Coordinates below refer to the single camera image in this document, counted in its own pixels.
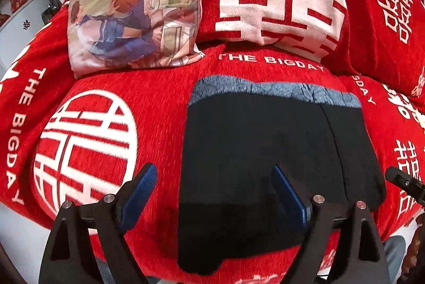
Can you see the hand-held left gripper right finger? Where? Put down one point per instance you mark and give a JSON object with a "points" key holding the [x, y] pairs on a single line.
{"points": [[289, 194]]}

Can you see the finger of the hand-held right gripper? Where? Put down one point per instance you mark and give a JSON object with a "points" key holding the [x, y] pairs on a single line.
{"points": [[403, 179]]}

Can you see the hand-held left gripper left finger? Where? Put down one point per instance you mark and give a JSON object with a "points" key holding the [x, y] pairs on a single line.
{"points": [[141, 187]]}

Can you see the black pants grey waistband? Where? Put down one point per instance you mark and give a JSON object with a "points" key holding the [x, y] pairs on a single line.
{"points": [[259, 144]]}

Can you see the red printed sofa cover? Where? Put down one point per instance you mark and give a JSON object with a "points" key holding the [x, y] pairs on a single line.
{"points": [[159, 124]]}

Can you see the cartoon printed pillow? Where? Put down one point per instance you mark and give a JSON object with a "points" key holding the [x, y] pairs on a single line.
{"points": [[132, 12]]}

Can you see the red printed back cushion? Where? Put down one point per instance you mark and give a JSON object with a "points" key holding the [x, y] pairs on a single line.
{"points": [[358, 5]]}

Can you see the white cabinet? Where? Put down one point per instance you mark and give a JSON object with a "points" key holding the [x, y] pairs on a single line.
{"points": [[20, 28]]}

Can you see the red ornament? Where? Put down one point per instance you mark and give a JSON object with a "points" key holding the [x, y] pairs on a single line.
{"points": [[18, 2]]}

